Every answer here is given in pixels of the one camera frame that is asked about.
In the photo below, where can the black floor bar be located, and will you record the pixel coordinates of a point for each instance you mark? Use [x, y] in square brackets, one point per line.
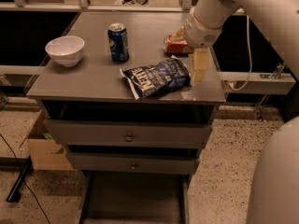
[24, 166]

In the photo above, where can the middle grey drawer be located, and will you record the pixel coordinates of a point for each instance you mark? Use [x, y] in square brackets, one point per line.
[132, 163]

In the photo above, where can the blue Pepsi can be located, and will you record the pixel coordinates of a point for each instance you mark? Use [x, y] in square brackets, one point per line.
[118, 42]

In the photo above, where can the metal railing frame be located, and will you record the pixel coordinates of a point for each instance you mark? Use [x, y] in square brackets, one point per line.
[93, 3]

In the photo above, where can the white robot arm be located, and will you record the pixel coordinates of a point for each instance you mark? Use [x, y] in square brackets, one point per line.
[274, 194]

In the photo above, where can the blue chip bag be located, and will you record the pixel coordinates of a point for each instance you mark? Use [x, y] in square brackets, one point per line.
[159, 79]

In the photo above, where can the bottom grey drawer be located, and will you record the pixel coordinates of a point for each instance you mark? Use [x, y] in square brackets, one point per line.
[134, 198]

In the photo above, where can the grey drawer cabinet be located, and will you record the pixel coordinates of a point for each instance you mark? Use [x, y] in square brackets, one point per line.
[95, 90]

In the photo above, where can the top grey drawer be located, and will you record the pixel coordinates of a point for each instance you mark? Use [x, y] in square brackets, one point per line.
[115, 134]

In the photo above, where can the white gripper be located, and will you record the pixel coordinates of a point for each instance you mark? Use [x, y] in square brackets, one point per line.
[199, 32]

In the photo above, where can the grey drawer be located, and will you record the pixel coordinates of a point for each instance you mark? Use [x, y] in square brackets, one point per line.
[132, 163]
[115, 134]
[134, 198]

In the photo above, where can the white ceramic bowl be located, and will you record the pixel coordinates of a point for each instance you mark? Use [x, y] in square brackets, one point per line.
[66, 50]

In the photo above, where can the orange soda can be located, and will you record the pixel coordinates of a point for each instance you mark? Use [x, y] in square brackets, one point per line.
[177, 45]

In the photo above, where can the cardboard box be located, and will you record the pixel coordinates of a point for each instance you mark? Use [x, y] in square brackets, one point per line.
[45, 153]

